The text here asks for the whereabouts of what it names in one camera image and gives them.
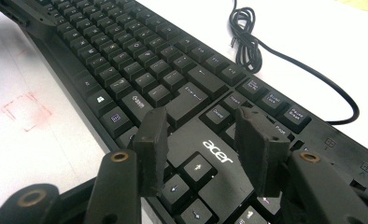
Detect black keyboard cable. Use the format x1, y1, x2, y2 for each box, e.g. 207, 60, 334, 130
228, 0, 361, 126

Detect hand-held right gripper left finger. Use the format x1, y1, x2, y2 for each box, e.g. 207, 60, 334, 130
132, 106, 171, 198

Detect black computer keyboard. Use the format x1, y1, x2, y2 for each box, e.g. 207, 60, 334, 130
0, 0, 368, 224

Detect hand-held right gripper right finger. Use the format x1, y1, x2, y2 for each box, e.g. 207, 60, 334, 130
234, 106, 291, 199

